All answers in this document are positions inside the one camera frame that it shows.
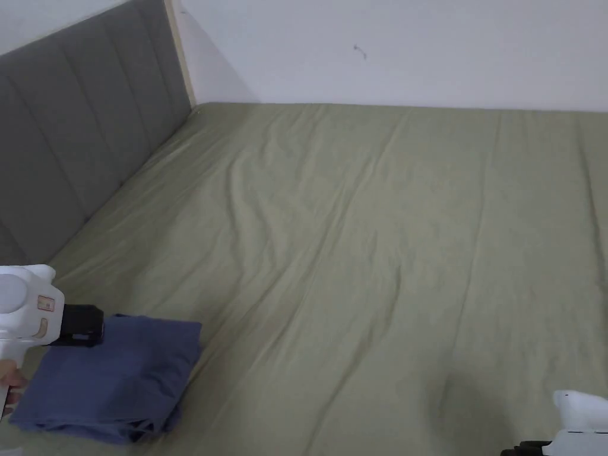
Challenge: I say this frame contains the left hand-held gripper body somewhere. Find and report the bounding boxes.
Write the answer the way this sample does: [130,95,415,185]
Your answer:
[0,264,106,421]

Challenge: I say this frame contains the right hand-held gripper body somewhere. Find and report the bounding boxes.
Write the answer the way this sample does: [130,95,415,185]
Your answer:
[503,389,608,456]

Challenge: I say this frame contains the person's left hand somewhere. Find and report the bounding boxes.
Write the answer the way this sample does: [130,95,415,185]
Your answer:
[0,359,29,393]

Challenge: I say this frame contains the folded dark blue garment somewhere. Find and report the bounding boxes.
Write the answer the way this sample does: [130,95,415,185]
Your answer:
[8,313,204,445]

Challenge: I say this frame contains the grey padded headboard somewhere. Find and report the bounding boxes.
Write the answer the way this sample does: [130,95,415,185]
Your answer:
[0,0,197,267]

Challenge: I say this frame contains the bed with pale green sheet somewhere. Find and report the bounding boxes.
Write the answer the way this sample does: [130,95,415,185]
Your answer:
[0,102,608,456]

